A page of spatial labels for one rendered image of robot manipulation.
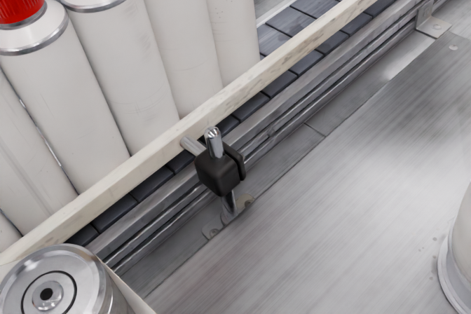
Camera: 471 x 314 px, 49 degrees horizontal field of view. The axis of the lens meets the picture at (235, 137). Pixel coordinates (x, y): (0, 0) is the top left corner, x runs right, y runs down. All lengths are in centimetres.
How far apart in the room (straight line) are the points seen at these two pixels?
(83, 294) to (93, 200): 22
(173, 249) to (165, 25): 19
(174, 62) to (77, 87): 9
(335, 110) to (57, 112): 28
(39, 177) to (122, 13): 13
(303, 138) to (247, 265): 17
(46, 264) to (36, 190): 20
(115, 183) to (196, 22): 13
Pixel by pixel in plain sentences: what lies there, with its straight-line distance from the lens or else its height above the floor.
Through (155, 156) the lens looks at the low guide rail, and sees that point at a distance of 41.
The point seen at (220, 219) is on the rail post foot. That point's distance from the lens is 46.
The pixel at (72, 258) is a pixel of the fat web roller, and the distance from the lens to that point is 19.
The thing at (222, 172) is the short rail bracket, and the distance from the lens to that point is 38.
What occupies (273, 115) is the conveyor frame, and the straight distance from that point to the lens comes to 47.
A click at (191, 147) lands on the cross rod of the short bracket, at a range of 41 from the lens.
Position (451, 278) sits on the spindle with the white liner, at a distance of 37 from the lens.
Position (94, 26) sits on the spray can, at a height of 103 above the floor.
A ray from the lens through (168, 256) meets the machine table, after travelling 45.
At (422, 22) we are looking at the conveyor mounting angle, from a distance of 64.
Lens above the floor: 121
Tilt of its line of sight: 48 degrees down
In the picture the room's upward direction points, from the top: 11 degrees counter-clockwise
